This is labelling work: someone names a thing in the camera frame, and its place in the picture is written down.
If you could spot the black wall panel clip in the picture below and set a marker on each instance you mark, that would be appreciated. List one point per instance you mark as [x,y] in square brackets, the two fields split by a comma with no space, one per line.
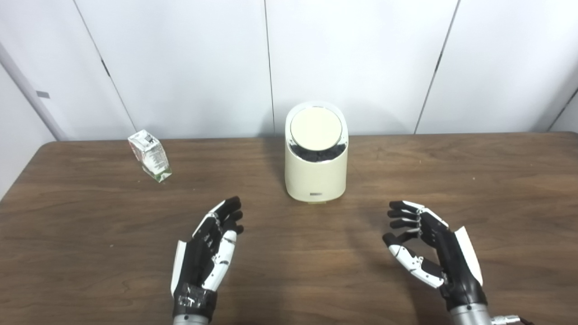
[106,68]

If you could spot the cream round bin lid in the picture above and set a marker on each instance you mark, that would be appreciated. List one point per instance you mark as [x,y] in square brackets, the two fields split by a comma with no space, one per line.
[316,128]

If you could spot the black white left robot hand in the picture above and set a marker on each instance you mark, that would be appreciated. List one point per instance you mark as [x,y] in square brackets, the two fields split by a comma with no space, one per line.
[198,266]

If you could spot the gray tape label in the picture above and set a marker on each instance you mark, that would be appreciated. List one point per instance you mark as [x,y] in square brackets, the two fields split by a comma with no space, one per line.
[43,94]

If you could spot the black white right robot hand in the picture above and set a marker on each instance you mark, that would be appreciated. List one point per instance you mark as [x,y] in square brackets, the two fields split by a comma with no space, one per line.
[454,266]

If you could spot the white green milk carton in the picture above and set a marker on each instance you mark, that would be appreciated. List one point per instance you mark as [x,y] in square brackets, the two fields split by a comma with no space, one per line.
[151,155]

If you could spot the cream-colored bin body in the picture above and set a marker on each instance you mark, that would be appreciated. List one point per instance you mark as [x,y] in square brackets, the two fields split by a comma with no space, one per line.
[316,178]

